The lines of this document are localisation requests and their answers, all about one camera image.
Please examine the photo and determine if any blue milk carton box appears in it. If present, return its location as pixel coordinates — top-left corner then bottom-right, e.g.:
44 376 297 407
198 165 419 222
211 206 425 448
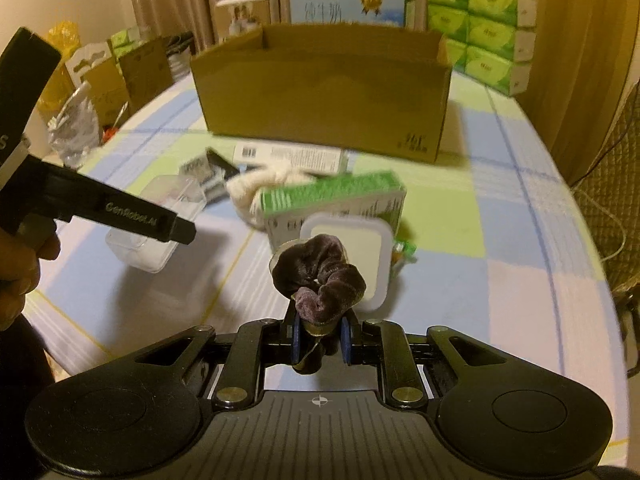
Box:
290 0 416 29

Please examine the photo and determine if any dark purple velvet scrunchie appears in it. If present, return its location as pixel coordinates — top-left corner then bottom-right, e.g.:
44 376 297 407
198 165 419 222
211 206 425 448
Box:
271 234 367 326

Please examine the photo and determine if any quilted brown chair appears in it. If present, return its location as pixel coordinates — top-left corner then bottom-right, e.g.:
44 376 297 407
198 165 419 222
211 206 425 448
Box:
572 84 639 378

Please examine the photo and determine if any black white sachet packet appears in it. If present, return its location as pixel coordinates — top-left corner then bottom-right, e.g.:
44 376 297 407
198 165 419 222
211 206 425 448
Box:
179 154 227 203

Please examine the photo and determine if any checked bed sheet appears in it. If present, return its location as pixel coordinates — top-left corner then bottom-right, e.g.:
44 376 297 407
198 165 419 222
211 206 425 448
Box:
22 70 630 467

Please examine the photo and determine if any white sock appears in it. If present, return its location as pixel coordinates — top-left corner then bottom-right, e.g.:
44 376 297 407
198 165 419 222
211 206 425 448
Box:
226 164 316 231

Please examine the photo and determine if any brown paper bag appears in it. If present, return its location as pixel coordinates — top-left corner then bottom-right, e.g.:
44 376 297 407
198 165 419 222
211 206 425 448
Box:
65 38 174 128

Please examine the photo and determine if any white charging cable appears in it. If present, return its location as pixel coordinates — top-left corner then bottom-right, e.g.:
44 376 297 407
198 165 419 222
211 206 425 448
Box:
574 188 628 265

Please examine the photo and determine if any crumpled silver plastic bag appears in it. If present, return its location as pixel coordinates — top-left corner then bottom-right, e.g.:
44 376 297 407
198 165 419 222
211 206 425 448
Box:
48 81 102 170

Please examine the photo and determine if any clear plastic container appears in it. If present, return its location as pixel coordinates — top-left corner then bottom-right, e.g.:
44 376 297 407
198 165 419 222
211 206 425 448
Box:
105 174 205 273

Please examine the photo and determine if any white long medicine box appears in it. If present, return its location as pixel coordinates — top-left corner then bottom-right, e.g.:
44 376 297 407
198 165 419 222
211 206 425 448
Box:
233 140 348 176

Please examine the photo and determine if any green wet wipes pack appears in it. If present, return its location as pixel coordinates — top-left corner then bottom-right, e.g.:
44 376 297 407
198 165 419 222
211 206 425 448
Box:
260 170 407 313

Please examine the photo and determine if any green tissue pack stack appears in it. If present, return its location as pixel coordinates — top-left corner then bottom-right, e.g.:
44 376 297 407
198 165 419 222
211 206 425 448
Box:
426 0 537 96

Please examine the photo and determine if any large brown cardboard box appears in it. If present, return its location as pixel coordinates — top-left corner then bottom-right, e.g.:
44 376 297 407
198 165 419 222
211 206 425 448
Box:
191 23 452 164

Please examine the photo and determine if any small white product box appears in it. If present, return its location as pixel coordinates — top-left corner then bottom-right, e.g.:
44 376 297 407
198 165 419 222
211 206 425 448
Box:
214 0 279 42

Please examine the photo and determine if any yellow plastic bag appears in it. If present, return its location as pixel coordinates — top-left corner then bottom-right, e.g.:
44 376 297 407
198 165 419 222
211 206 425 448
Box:
37 21 81 122

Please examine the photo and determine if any person's left hand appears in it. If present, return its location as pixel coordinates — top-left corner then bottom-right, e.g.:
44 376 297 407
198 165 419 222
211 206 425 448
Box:
0 231 61 330

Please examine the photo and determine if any black lighter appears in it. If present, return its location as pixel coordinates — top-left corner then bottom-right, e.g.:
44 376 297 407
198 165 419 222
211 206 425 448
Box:
205 148 240 181

